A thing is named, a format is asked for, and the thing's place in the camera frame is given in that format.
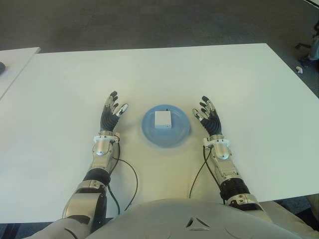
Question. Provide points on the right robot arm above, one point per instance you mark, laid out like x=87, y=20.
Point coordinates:
x=224, y=164

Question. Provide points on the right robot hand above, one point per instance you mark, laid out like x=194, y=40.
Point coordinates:
x=213, y=123

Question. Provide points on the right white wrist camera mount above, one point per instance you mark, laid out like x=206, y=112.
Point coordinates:
x=218, y=141

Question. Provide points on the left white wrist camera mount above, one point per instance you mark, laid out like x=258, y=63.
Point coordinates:
x=104, y=137

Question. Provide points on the black office chair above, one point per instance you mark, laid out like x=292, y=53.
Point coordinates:
x=302, y=46

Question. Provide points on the blue plate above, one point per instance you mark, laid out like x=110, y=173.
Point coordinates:
x=149, y=134

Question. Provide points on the small white floor object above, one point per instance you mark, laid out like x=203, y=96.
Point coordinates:
x=299, y=69

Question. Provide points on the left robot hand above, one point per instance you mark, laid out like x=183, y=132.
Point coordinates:
x=108, y=122

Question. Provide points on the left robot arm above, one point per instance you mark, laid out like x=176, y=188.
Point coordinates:
x=99, y=159

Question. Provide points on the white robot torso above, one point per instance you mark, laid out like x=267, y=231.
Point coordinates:
x=162, y=219

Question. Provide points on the distant white table edge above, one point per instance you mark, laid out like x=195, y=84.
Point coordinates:
x=312, y=1

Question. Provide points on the seated person in jeans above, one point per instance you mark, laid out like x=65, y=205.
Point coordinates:
x=314, y=51

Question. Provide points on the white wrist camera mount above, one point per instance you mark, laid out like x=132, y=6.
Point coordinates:
x=104, y=137
x=218, y=141

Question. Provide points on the black object on neighbouring table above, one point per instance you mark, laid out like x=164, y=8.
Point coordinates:
x=2, y=68

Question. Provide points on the white charger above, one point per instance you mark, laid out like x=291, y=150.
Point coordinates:
x=162, y=119

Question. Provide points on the beige fabric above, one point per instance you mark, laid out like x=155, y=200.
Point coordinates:
x=281, y=214

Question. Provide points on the neighbouring white table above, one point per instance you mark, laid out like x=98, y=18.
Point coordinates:
x=15, y=62

